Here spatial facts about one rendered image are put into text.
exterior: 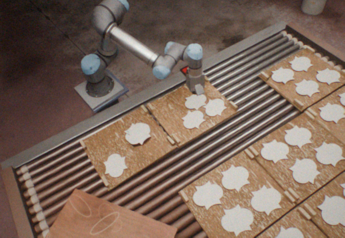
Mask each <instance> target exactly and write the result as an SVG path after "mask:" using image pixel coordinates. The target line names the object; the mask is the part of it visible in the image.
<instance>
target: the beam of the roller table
mask: <svg viewBox="0 0 345 238"><path fill-rule="evenodd" d="M286 24H287V23H286V22H285V21H279V22H277V23H275V24H273V25H271V26H269V27H267V28H266V29H264V30H262V31H260V32H258V33H255V34H253V35H251V36H250V37H248V38H246V39H243V40H242V41H240V42H238V43H236V44H234V45H232V46H230V47H228V48H226V49H224V50H222V51H220V52H217V53H216V54H214V55H212V56H210V57H208V58H206V59H204V60H203V61H202V71H203V72H206V71H208V70H209V69H211V68H213V67H215V66H217V65H219V64H221V63H222V62H224V61H226V60H228V59H230V58H233V57H235V56H236V55H238V54H240V53H242V52H244V51H246V50H247V49H249V48H251V47H253V46H256V45H258V44H260V43H261V42H263V41H265V40H266V39H268V38H271V37H273V36H274V35H276V34H278V33H279V32H282V31H285V27H286ZM184 82H186V76H185V75H184V74H183V73H182V72H178V73H176V74H174V75H172V76H170V77H169V78H167V79H165V80H163V81H161V82H159V83H157V84H155V85H153V86H151V87H149V88H147V89H146V90H144V91H141V92H139V93H137V94H135V95H133V96H131V97H129V98H127V99H125V100H123V101H121V102H120V103H118V104H115V105H114V106H112V107H110V108H108V109H106V110H103V111H101V112H99V113H97V114H96V115H94V116H92V117H90V118H88V119H86V120H84V121H82V122H80V123H77V124H75V125H73V126H71V127H70V128H69V129H67V130H64V131H62V132H60V133H58V134H56V135H54V136H52V137H50V138H48V139H46V140H45V141H43V142H41V143H38V144H36V145H34V146H32V147H30V148H28V149H26V150H24V151H22V152H20V153H19V154H17V155H15V156H13V157H11V158H9V159H7V160H5V161H3V162H1V166H2V170H4V169H6V168H8V167H10V166H12V167H13V168H14V169H15V170H18V169H20V168H21V167H22V166H23V165H25V164H26V165H27V164H28V163H30V162H33V161H35V160H37V159H38V158H40V157H42V156H44V155H46V154H48V153H50V152H51V151H53V150H55V149H57V148H59V147H61V146H63V145H65V144H68V143H70V142H72V141H74V140H76V138H78V137H80V136H82V135H84V134H86V133H88V132H90V131H92V130H94V129H96V128H99V127H100V126H101V125H103V124H105V123H107V122H109V121H111V120H113V119H115V118H117V117H119V116H121V115H123V114H125V113H126V112H128V111H131V110H132V109H134V108H136V107H138V106H140V105H143V104H144V103H146V102H148V101H149V100H151V99H153V98H155V97H157V96H159V95H161V94H163V93H165V92H167V91H170V90H171V89H172V88H174V87H176V86H178V85H181V84H183V83H184Z"/></svg>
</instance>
